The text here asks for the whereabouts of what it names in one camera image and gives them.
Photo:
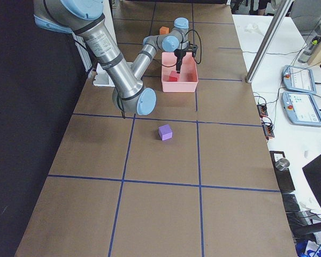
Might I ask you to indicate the upper orange circuit board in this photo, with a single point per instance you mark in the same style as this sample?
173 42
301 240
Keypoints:
262 110

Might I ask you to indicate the orange foam block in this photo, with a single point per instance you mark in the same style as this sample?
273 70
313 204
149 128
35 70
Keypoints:
164 30

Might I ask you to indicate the small metal cup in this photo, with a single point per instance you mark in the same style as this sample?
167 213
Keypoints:
282 164

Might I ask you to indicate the pink plastic bin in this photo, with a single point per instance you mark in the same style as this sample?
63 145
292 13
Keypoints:
188 79

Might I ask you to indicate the lower orange circuit board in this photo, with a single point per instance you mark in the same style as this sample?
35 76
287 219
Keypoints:
268 130

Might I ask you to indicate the purple foam block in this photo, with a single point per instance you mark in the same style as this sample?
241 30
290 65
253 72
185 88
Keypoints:
165 132

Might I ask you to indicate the red foam block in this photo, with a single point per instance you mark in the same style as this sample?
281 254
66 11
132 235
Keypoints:
174 76

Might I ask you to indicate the black box under cup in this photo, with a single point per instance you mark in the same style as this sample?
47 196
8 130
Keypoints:
284 178

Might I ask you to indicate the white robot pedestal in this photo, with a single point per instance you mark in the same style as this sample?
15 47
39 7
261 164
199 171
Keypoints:
103 76

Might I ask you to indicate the upper teach pendant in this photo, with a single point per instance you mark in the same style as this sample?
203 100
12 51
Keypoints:
298 79

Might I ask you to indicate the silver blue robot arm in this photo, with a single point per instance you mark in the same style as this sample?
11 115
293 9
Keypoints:
87 20

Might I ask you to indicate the orange circuit board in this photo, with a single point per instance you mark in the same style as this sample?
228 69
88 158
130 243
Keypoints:
268 130
262 110

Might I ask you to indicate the aluminium frame post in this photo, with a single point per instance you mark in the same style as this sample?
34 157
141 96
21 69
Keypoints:
269 36

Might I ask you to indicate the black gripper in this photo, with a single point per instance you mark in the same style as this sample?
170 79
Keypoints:
180 54

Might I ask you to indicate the lower teach pendant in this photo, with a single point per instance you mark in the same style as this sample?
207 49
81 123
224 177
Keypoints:
301 109

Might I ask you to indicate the teach pendant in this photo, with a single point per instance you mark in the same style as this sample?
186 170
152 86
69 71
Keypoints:
301 109
298 79

